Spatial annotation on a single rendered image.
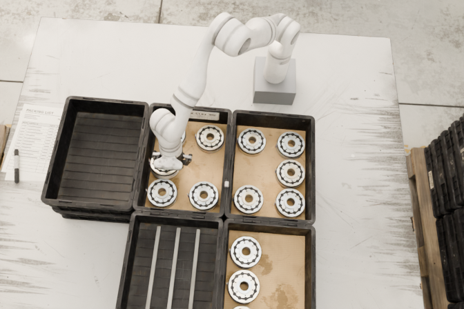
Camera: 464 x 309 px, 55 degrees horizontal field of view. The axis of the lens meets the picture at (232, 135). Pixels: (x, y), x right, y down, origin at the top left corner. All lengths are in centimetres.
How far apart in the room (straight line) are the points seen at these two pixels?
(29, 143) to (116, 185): 46
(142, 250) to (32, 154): 63
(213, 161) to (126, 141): 33
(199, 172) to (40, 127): 70
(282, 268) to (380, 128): 75
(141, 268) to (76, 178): 40
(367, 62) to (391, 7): 126
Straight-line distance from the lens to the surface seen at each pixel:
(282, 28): 158
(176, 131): 127
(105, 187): 165
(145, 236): 158
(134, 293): 156
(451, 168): 239
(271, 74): 178
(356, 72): 207
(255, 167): 164
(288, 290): 156
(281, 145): 165
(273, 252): 157
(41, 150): 192
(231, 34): 119
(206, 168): 163
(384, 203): 185
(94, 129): 175
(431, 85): 307
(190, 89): 124
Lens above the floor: 236
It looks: 66 degrees down
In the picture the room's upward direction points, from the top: 6 degrees clockwise
